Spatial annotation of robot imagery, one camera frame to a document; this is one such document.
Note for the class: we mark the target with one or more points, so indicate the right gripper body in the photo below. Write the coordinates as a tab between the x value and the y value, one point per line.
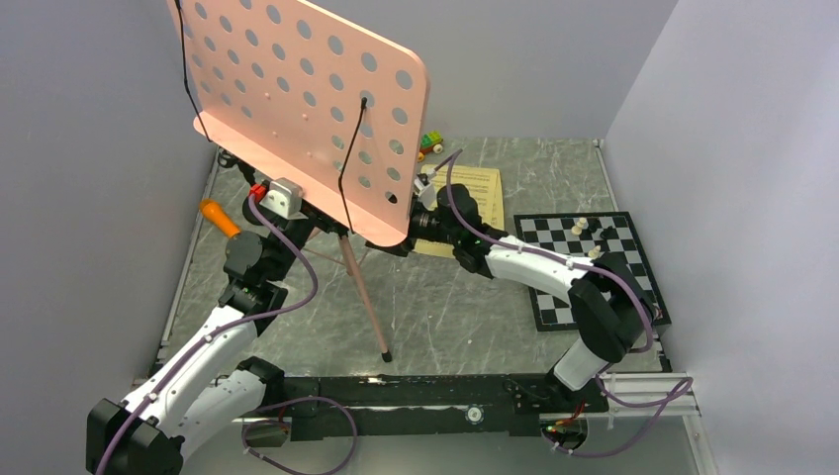
425	225

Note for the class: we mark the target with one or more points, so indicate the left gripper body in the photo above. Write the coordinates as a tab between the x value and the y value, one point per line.
299	231

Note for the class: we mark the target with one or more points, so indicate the yellow sheet music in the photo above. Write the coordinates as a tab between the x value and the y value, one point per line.
485	187

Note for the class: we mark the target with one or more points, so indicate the orange toy microphone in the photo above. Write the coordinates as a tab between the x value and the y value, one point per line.
213	212

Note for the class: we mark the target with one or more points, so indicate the pink music stand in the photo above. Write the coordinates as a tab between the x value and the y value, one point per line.
310	99

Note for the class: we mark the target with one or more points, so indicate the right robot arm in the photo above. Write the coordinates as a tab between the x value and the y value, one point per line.
609	308

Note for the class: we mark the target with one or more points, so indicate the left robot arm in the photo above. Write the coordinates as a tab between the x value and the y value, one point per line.
158	426

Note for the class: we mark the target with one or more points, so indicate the red green brick car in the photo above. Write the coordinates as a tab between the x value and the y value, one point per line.
430	143

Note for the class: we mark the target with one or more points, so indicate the white chess piece upper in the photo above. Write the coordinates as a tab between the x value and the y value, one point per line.
580	227

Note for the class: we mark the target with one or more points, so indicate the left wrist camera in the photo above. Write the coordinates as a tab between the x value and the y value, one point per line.
280	198

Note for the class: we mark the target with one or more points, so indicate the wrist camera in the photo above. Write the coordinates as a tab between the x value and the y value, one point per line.
425	191
280	198

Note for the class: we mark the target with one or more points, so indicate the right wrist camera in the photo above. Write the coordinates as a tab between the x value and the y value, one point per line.
425	191

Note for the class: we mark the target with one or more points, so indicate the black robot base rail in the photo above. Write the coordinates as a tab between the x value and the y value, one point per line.
515	404

